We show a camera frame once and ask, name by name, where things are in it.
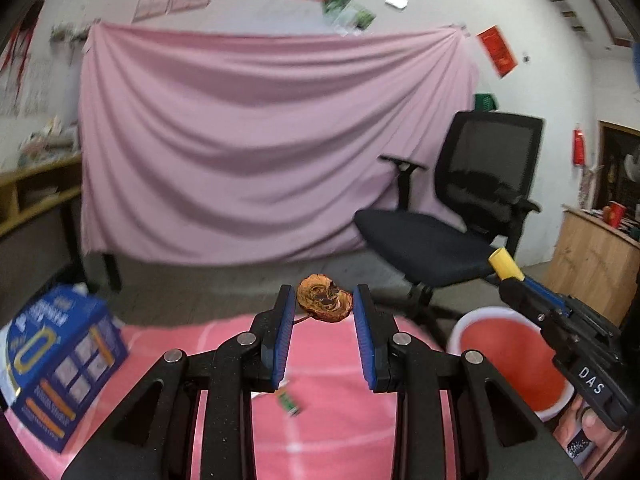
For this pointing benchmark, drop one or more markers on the white green printed packet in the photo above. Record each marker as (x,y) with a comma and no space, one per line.
(287,404)

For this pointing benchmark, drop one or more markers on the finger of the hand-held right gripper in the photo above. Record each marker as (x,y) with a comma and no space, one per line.
(542,290)
(525,305)

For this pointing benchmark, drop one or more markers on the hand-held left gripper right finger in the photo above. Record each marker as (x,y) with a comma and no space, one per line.
(366,350)

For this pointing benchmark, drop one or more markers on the wooden cabinet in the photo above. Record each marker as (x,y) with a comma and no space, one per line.
(590,265)

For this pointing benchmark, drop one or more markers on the yellow plastic cap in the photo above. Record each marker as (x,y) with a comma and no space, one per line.
(505,262)

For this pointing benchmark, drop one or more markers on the red hanging ornament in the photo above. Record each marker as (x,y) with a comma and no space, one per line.
(578,147)

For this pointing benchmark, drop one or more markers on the dried brown fruit peel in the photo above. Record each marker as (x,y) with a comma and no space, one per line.
(325,302)

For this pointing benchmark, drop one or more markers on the red wall poster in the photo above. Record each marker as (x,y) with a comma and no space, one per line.
(497,50)

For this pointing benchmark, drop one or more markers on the blue printed cardboard box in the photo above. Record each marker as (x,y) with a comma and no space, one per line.
(55,365)

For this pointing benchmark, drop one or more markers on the red bucket with white rim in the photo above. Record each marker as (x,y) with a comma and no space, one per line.
(500,360)

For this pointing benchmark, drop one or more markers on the red trimmed wall papers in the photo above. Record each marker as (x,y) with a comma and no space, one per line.
(20,60)

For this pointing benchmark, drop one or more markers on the red cup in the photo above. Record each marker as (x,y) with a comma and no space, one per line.
(614,212)

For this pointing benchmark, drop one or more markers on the pink checked tablecloth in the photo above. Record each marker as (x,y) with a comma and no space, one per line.
(320,360)

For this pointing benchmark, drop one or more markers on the green plastic basket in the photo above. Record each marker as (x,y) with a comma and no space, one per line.
(486,102)

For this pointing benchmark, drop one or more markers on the wooden shelf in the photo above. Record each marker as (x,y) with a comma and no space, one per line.
(35,195)

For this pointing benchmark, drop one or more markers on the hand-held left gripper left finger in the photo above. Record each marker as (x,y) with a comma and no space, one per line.
(281,340)

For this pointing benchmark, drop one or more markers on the black mesh office chair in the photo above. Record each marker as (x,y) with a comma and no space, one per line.
(435,245)

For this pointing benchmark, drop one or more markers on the person's right hand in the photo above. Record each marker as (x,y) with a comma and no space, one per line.
(575,422)

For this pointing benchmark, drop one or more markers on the pink backdrop cloth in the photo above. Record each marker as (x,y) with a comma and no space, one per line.
(260,150)

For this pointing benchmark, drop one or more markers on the green wall poster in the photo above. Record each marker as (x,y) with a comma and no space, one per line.
(336,3)
(360,17)

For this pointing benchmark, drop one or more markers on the pile of papers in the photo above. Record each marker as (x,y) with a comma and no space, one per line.
(47,142)

